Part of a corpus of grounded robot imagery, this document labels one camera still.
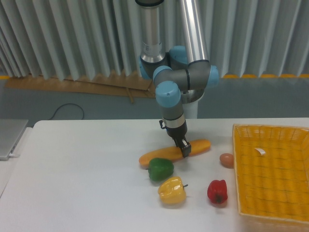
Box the white usb plug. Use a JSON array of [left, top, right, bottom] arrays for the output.
[[9, 153, 20, 158]]

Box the white label in basket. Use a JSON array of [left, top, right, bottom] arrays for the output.
[[255, 148, 266, 156]]

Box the yellow woven basket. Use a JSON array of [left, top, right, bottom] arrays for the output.
[[232, 124, 309, 224]]

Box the green bell pepper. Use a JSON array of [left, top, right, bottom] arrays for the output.
[[148, 158, 174, 182]]

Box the brown egg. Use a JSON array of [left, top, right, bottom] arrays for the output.
[[219, 153, 234, 168]]

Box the red bell pepper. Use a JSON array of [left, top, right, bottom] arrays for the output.
[[207, 180, 228, 204]]

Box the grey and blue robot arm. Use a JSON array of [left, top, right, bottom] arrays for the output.
[[136, 0, 220, 158]]

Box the long orange baguette bread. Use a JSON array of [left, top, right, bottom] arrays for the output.
[[139, 139, 211, 168]]

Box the white pleated curtain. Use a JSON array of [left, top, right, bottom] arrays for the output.
[[0, 0, 309, 80]]

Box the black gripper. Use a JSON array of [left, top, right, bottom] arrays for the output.
[[166, 123, 191, 158]]

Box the yellow bell pepper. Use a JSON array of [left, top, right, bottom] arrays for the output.
[[157, 176, 186, 205]]

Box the black floor cable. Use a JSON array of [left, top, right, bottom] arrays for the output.
[[49, 103, 85, 120]]

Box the silver laptop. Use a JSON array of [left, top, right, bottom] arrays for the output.
[[0, 119, 28, 161]]

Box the brown cardboard sheet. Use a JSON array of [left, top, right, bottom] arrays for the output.
[[5, 71, 155, 103]]

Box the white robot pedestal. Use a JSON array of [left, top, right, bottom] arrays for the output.
[[181, 89, 204, 119]]

